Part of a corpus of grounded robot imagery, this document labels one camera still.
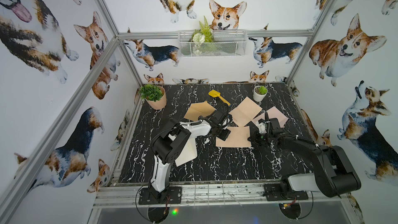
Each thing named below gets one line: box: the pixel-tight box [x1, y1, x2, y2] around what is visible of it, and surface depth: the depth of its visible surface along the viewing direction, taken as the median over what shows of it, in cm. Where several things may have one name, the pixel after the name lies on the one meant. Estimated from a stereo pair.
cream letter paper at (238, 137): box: [215, 126, 252, 147], surface depth 94 cm
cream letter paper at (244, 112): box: [228, 96, 263, 128], surface depth 108 cm
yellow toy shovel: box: [207, 89, 232, 106], surface depth 115 cm
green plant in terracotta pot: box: [138, 84, 167, 110], surface depth 97 cm
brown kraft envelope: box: [183, 100, 217, 122], surface depth 109 cm
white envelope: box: [174, 136, 198, 167], surface depth 88 cm
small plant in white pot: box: [252, 85, 268, 103], surface depth 107 cm
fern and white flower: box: [188, 15, 215, 56], surface depth 85 cm
